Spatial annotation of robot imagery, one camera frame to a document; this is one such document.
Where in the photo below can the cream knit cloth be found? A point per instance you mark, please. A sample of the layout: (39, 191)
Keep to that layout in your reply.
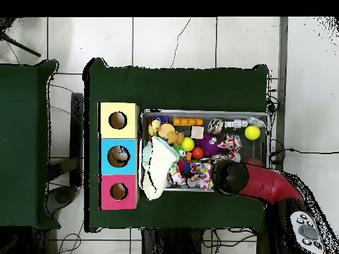
(159, 166)

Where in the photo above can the multicolour polka dot cloth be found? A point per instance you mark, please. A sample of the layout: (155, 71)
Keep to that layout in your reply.
(200, 174)

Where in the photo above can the open-top silver can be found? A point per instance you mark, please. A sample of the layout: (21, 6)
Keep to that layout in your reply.
(215, 125)

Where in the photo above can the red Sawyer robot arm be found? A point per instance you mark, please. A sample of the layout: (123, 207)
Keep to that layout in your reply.
(265, 185)

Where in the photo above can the shallow clear mesh bin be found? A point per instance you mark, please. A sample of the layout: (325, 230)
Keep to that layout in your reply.
(144, 119)

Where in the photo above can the wooden box with three holes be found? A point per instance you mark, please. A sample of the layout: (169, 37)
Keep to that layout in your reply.
(117, 144)

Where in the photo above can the orange foam duck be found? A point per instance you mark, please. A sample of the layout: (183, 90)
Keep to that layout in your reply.
(168, 132)

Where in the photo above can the small yellow ball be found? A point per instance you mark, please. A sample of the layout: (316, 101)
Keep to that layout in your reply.
(188, 144)

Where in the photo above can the small yellow rubber duck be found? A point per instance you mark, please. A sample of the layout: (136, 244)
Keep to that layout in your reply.
(153, 127)

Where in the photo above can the orange toy brick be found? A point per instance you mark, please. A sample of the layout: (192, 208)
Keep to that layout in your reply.
(188, 121)

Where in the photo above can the mint green cloth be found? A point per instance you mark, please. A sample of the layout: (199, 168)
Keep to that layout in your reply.
(146, 154)

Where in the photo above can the wooden cube block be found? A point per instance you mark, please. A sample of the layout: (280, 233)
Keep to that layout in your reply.
(197, 132)

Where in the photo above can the small orange ball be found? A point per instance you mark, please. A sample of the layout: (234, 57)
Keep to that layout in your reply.
(198, 152)

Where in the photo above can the purple googly-eyed monster toy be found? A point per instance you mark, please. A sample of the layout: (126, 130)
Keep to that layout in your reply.
(210, 144)

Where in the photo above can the green cloth side table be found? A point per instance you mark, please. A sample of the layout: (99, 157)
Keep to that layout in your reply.
(26, 153)

